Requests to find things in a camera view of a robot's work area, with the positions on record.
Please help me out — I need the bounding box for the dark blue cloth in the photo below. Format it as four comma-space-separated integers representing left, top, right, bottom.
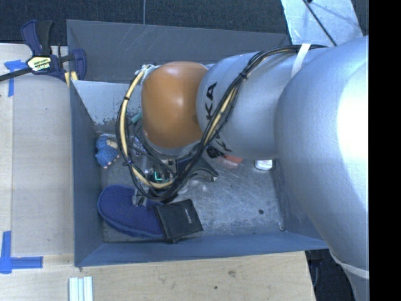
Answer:
96, 184, 167, 240

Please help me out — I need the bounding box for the blue knitted toy figure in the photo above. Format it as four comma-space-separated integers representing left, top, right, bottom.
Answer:
95, 134, 121, 169

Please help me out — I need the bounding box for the black flat wallet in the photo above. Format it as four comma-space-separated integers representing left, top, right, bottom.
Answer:
153, 198, 204, 244

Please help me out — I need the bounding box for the orange-red small packet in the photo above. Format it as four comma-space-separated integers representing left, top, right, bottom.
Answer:
219, 154, 244, 168

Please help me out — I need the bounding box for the grey metal bin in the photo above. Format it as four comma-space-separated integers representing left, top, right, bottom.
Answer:
66, 19, 330, 268

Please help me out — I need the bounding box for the pale wood board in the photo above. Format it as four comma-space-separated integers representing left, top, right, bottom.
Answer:
11, 76, 76, 258

